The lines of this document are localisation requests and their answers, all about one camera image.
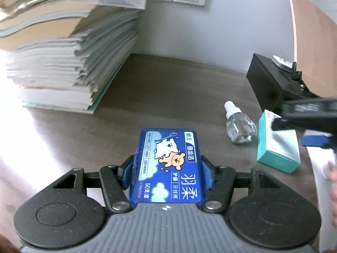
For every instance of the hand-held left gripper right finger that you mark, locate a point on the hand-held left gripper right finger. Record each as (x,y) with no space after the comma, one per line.
(208,174)

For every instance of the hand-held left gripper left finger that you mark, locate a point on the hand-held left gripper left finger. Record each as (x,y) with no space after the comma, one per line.
(129,174)

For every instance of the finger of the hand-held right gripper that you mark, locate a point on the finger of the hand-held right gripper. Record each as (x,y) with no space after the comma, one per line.
(316,140)
(305,114)

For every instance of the orange and white box lid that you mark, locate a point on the orange and white box lid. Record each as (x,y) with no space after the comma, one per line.
(317,168)

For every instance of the teal and white box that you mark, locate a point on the teal and white box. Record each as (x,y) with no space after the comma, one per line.
(279,147)

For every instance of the blue floss pick box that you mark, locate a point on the blue floss pick box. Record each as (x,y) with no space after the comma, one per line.
(168,168)

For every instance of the person's right hand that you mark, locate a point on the person's right hand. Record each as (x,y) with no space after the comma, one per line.
(334,189)

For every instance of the black monitor riser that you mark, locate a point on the black monitor riser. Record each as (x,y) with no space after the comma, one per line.
(266,79)

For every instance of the metal board clip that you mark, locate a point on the metal board clip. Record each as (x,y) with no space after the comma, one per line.
(284,64)

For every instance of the clear liquid refill bottle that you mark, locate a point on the clear liquid refill bottle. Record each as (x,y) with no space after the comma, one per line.
(239,126)

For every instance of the brown wooden board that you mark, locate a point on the brown wooden board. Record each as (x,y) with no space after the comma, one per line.
(313,31)

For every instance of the stack of papers and books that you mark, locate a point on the stack of papers and books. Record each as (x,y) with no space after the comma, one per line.
(60,58)

